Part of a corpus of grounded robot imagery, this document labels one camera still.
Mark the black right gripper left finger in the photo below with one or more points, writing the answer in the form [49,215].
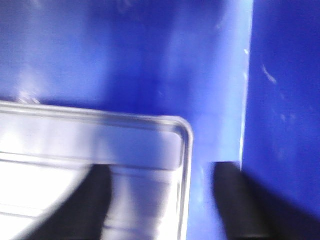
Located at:
[82,215]

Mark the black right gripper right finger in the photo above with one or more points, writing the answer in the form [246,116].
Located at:
[249,211]

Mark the silver metal tray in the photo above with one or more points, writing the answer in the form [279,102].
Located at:
[47,151]

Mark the large blue plastic box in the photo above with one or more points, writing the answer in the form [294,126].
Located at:
[244,74]

